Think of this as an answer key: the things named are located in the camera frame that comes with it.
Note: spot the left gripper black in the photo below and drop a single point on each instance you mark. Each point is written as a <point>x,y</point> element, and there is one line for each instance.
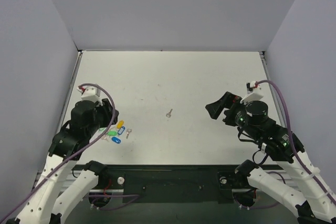
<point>107,114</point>

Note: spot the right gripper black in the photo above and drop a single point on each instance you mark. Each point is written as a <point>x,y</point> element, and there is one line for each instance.
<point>227,108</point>

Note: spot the yellow key tag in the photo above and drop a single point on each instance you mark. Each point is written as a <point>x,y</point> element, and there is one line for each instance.
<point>119,124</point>

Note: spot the blue outlined key tag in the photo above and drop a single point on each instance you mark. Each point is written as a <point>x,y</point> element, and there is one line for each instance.
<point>120,131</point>

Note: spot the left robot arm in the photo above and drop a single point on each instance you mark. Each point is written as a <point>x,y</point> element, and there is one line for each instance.
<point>47,203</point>

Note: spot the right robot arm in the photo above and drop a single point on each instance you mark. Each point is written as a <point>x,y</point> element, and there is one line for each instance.
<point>313,202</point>

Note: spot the green key tag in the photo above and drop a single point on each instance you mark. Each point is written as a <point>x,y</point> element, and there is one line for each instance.
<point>112,133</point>
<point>102,129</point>

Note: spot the solid blue key tag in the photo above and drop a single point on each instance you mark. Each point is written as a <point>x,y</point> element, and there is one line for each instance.
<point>116,140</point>

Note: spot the small silver key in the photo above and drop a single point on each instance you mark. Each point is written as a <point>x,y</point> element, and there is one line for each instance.
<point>168,115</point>

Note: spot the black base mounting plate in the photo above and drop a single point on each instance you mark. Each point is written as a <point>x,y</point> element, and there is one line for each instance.
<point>177,183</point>

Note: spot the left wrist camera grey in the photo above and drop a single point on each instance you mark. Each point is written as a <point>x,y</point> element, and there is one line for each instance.
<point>90,93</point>

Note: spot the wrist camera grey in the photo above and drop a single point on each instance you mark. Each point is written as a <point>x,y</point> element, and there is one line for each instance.
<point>254,93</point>
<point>90,93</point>

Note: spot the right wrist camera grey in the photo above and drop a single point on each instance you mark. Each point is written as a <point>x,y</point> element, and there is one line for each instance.
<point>254,93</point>

